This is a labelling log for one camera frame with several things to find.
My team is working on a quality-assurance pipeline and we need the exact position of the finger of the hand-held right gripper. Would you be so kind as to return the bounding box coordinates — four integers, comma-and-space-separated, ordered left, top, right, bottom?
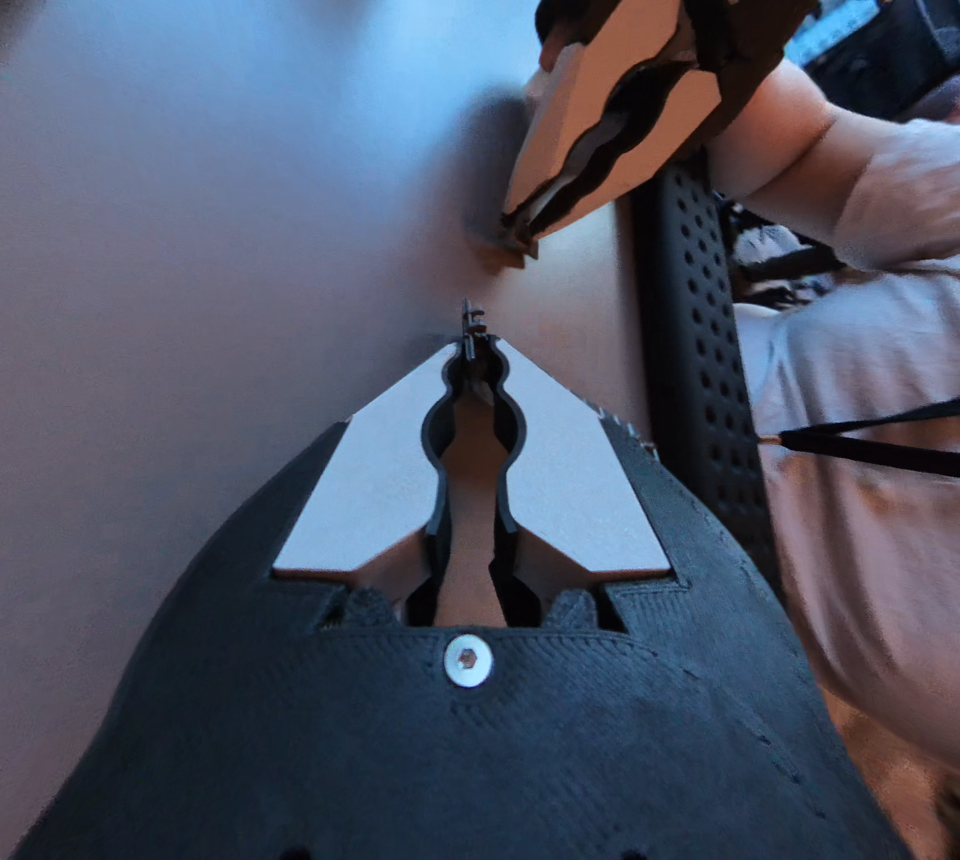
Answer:
525, 67, 725, 239
501, 0, 699, 216

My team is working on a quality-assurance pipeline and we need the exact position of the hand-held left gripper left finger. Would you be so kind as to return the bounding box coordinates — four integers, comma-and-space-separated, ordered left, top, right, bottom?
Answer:
271, 343, 460, 587

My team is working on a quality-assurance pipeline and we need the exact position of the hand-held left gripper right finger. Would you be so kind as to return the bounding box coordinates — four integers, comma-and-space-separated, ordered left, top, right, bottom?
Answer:
487, 337, 672, 600

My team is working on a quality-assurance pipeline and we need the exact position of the small black track link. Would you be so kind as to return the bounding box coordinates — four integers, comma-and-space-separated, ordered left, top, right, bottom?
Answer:
497, 211, 541, 261

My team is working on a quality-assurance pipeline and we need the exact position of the black toy track chain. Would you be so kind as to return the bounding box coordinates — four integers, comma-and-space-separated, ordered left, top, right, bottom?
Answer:
459, 298, 661, 460

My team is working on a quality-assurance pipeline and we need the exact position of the person's right forearm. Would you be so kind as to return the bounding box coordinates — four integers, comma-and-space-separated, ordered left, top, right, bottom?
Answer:
705, 58, 879, 254

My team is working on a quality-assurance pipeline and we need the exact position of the grey desk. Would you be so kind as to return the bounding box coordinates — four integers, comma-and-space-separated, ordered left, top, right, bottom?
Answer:
0, 0, 654, 839

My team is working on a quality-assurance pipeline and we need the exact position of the black perforated panel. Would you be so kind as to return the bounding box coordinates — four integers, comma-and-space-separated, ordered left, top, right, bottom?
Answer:
633, 159, 781, 591

